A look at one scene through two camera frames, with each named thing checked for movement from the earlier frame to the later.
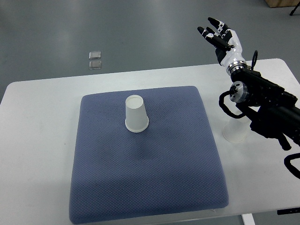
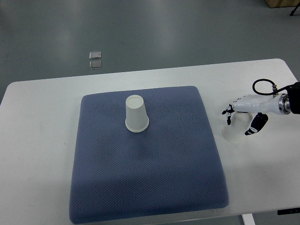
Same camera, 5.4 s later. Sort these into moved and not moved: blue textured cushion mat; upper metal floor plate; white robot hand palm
Moved: white robot hand palm
Not moved: blue textured cushion mat; upper metal floor plate
